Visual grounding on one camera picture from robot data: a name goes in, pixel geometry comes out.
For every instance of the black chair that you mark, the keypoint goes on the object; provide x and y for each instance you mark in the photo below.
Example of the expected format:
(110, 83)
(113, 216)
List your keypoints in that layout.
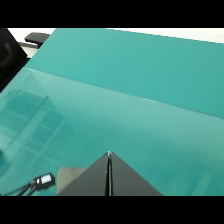
(8, 56)

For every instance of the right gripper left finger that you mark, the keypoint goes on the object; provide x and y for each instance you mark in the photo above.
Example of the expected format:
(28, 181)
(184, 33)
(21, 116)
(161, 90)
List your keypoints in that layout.
(91, 181)

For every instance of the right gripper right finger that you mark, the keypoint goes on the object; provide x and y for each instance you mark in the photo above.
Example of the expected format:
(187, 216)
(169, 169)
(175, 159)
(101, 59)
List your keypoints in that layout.
(128, 181)

